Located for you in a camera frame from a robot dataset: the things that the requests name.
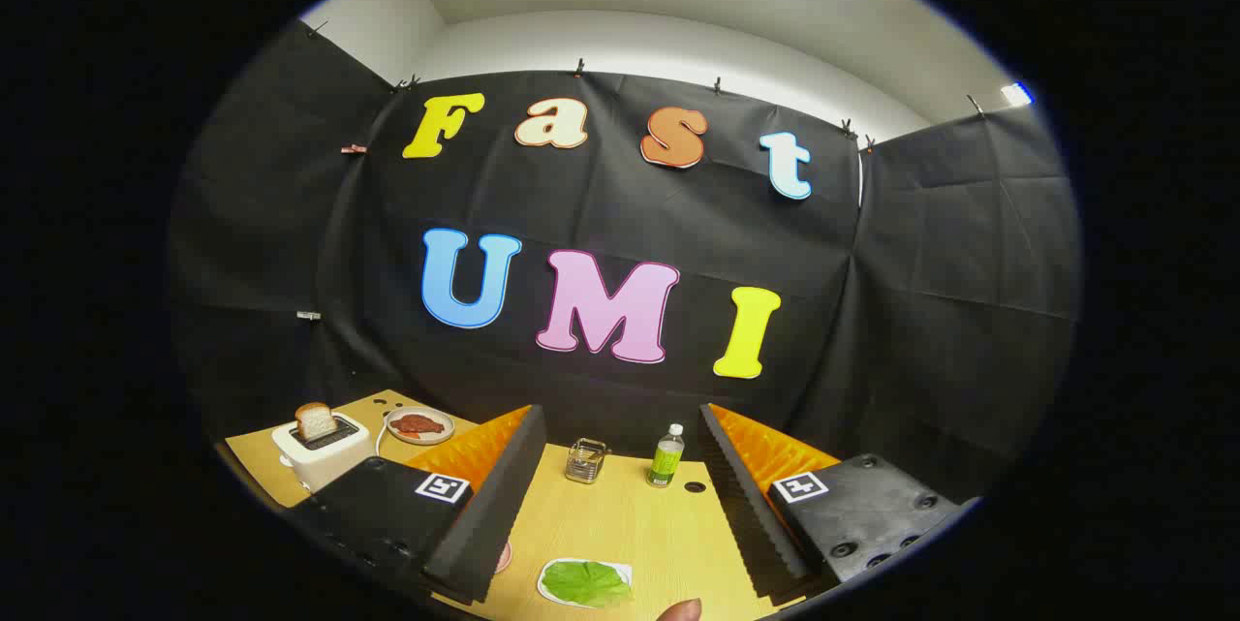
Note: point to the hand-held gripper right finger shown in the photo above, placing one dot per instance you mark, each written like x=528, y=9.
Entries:
x=741, y=505

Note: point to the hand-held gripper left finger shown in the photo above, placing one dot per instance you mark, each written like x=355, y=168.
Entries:
x=494, y=514

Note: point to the green lettuce leaf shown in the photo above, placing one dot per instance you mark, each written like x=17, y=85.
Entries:
x=586, y=582

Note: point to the white bread slice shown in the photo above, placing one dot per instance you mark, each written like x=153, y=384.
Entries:
x=316, y=420

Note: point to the pink round plate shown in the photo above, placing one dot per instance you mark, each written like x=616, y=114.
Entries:
x=504, y=559

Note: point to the green label plastic bottle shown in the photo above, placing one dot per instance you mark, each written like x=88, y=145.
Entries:
x=665, y=461

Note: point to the grey round plate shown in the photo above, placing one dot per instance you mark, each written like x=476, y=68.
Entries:
x=436, y=435

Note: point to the brown meat slice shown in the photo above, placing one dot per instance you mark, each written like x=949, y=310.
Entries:
x=417, y=424

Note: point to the white plate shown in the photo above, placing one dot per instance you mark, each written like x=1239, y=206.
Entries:
x=626, y=567

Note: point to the white toaster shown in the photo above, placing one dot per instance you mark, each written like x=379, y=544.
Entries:
x=325, y=466

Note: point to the black backdrop cloth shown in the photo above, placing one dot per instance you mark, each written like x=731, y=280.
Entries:
x=620, y=204

